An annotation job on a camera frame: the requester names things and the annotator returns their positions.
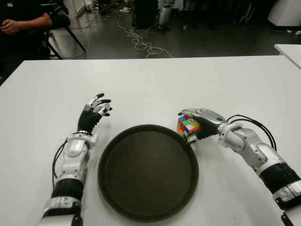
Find white side table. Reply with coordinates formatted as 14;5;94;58
274;43;301;70

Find white cabinet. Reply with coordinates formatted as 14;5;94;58
267;0;301;31

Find person's bare forearm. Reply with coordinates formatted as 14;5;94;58
1;16;53;35

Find arm black cables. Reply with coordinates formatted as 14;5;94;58
50;138;69;186
227;114;277;150

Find black cabinet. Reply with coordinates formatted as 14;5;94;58
134;0;158;28

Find metal folding stand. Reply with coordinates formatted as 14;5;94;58
238;0;256;24

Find black chair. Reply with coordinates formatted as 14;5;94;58
41;0;87;59

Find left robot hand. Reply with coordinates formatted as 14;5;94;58
77;93;113;135

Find white board panel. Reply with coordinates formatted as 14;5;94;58
63;0;89;17

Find seated person black clothes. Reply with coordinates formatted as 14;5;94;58
0;0;71;81

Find silver humanoid robot legs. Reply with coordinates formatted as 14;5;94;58
157;0;171;35

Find right arm black cables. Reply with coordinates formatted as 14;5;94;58
227;114;277;150

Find left arm black cables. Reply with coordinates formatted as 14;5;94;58
50;138;69;186

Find multicoloured Rubik's cube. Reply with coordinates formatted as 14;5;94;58
176;114;202;141

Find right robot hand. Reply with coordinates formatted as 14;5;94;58
177;107;229;144

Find white tangled floor cable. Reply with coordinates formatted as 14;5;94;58
117;14;174;59

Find dark brown round plate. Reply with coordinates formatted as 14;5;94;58
97;124;199;224

